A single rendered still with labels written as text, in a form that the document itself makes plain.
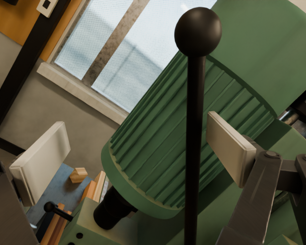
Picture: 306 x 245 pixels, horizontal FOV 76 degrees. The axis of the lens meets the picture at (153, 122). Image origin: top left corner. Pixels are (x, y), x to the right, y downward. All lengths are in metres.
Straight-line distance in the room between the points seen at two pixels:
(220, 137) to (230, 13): 0.16
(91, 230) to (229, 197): 0.25
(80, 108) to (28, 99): 0.39
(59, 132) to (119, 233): 0.31
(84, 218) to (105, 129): 1.36
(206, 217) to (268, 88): 0.22
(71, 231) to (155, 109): 0.27
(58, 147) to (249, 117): 0.21
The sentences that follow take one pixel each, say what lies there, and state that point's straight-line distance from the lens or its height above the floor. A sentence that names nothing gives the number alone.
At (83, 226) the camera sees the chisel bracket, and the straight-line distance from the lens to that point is 0.42.
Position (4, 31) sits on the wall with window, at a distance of 1.76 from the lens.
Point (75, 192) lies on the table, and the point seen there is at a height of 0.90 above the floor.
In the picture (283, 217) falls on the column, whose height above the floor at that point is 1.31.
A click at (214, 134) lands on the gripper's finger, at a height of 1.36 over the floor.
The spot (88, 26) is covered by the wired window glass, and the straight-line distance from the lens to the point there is 1.66.
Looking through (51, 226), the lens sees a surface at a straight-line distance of 0.51.
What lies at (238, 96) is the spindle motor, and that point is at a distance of 0.25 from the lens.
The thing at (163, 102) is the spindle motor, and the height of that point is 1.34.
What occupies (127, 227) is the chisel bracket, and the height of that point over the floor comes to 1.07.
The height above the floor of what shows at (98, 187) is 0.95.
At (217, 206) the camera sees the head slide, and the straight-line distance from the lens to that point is 0.35.
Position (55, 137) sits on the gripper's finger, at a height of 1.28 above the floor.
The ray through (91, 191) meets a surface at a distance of 0.68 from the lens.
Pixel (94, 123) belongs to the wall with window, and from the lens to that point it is 1.73.
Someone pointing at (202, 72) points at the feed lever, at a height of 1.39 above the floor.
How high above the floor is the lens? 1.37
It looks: 15 degrees down
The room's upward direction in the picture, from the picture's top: 40 degrees clockwise
